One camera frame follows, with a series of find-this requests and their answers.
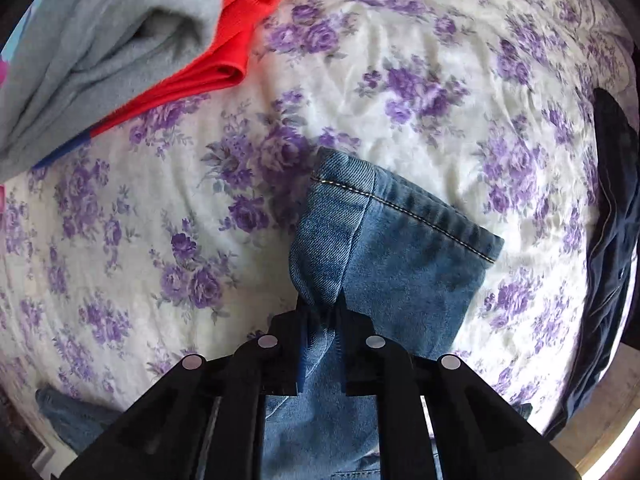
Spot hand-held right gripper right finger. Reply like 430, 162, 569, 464
334, 292, 583, 480

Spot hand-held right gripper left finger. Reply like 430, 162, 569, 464
56, 294, 317, 480

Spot blue denim pants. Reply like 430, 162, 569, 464
35, 147, 533, 480

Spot floral purple bed sheet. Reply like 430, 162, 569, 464
0, 0, 637, 431

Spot dark navy garment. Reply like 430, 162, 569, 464
544, 87, 640, 438

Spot red knit garment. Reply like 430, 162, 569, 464
90, 0, 290, 137

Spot grey fleece garment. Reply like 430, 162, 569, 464
0, 0, 241, 181

